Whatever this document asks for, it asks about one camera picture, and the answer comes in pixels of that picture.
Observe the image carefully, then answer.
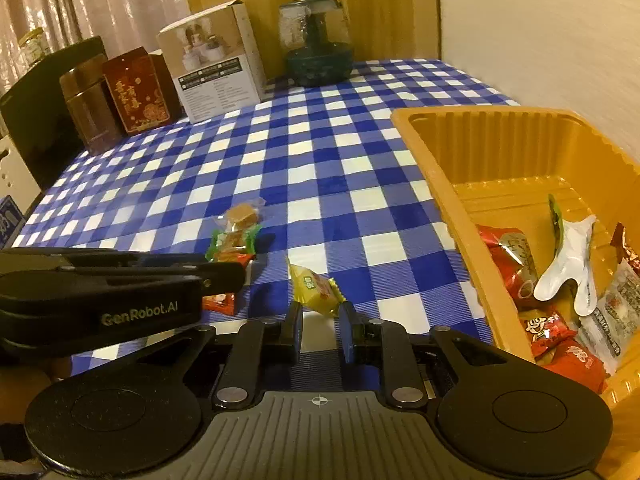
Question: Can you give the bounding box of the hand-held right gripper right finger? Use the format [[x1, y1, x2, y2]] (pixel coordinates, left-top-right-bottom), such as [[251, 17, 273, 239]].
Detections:
[[341, 302, 516, 408]]

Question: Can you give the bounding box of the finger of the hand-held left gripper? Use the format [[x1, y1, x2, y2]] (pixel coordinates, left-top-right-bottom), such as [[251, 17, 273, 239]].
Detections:
[[197, 261, 247, 295]]

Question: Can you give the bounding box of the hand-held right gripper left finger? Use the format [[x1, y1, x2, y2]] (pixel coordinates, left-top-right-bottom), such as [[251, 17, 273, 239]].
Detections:
[[129, 302, 304, 408]]

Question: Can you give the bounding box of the small red candy packet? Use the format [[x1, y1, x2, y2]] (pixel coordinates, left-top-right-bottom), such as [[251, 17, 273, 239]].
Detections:
[[202, 254, 253, 317]]

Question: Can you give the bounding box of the yellow green snack packet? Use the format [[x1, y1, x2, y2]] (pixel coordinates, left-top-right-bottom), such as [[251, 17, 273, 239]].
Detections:
[[286, 256, 347, 318]]

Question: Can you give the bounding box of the red flower print snack packet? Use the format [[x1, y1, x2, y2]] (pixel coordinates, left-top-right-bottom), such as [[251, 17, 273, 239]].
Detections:
[[475, 224, 540, 311]]

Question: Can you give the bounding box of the orange plastic tray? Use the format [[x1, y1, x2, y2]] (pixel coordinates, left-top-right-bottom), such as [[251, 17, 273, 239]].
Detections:
[[391, 106, 640, 480]]

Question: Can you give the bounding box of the long green white snack bag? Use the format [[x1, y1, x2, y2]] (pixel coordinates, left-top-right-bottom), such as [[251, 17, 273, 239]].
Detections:
[[534, 194, 598, 317]]

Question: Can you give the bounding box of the dark red brown snack packet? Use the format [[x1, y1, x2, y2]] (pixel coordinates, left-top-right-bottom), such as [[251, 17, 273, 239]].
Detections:
[[610, 222, 640, 276]]

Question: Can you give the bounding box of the green-edged candy packet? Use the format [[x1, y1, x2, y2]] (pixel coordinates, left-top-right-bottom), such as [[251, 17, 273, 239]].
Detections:
[[206, 224, 262, 262]]

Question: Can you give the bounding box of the caramel candy in clear wrapper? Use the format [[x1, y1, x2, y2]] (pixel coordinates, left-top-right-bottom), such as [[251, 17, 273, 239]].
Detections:
[[217, 199, 266, 228]]

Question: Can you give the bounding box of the white perforated furniture panel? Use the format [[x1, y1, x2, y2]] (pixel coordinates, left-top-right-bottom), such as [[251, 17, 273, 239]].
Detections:
[[0, 145, 43, 211]]

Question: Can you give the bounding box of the blue checked tablecloth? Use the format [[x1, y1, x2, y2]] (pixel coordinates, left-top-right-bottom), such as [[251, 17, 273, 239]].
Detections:
[[10, 58, 521, 396]]

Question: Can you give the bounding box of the black chair back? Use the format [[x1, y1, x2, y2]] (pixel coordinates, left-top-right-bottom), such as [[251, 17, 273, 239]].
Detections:
[[0, 36, 108, 191]]

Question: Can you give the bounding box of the dark brown cylinder tin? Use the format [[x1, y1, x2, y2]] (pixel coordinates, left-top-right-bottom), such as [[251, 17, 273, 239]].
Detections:
[[59, 55, 123, 156]]

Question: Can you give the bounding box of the red printed box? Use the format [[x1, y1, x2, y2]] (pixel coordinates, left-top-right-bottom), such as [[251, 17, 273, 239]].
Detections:
[[102, 46, 183, 135]]

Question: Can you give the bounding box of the white product box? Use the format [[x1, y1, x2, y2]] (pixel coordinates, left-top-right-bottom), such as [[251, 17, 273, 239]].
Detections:
[[156, 1, 266, 123]]

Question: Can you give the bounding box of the plain red snack packet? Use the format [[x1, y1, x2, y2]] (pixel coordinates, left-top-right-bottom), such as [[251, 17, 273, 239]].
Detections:
[[542, 340, 608, 395]]

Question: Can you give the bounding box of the glass jar with dark base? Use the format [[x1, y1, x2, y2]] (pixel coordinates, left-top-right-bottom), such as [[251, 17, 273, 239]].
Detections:
[[278, 0, 355, 87]]

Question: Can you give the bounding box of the clear white snack packet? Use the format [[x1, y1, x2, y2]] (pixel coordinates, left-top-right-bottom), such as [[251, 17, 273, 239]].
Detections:
[[575, 262, 640, 376]]

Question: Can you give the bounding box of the small glass jar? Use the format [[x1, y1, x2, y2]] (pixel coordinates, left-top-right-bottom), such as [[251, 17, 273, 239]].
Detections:
[[20, 27, 51, 66]]

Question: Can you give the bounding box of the sheer curtain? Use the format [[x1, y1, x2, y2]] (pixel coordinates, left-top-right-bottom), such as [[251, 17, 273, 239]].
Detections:
[[0, 0, 191, 96]]

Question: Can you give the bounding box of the yellow wooden panel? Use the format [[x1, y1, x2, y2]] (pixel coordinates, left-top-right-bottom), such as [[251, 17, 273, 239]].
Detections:
[[178, 0, 441, 79]]

